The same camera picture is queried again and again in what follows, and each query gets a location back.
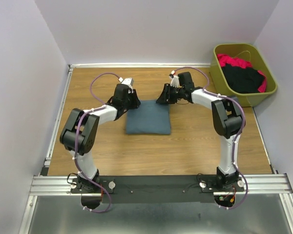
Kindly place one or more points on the black t shirt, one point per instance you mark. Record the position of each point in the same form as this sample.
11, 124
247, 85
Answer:
244, 80

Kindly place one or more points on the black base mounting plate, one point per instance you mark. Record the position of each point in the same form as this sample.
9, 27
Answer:
155, 189

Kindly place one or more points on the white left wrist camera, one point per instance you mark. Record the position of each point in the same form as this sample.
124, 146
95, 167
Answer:
126, 81

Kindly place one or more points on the blue-grey t shirt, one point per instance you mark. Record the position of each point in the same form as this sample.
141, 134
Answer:
149, 118

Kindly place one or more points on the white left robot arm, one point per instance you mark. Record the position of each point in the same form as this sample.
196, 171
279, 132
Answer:
79, 132

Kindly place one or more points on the red t shirt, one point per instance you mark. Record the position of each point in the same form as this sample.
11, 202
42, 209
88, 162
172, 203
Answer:
226, 59

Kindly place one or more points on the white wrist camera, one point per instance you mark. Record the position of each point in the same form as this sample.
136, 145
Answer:
126, 81
174, 79

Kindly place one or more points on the aluminium frame rail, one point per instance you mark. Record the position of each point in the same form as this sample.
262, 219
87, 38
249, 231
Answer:
257, 184

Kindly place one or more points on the olive green plastic bin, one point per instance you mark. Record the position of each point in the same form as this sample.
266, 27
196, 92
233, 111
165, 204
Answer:
246, 52

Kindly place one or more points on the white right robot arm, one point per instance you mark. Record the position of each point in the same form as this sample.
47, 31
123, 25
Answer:
227, 115

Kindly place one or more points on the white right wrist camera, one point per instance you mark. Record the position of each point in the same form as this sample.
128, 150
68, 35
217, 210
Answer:
174, 79

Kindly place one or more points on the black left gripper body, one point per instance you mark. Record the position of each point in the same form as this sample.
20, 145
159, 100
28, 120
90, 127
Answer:
134, 99

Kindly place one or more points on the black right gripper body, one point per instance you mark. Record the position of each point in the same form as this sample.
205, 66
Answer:
168, 92

